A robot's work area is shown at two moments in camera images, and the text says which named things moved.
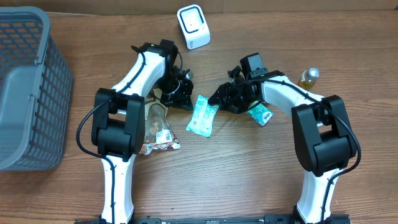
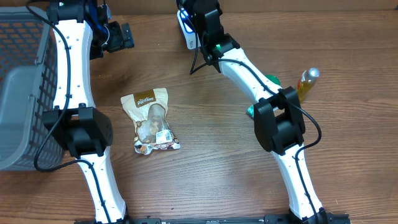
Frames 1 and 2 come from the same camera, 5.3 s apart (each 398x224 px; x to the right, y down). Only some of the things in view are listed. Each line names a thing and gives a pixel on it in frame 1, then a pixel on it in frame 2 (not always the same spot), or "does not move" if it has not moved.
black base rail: (256, 219) does not move
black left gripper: (182, 101) -> (119, 43)
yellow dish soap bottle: (308, 78) does not move
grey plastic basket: (36, 86) does not move
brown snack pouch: (158, 135) does not move
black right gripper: (226, 93) -> (196, 25)
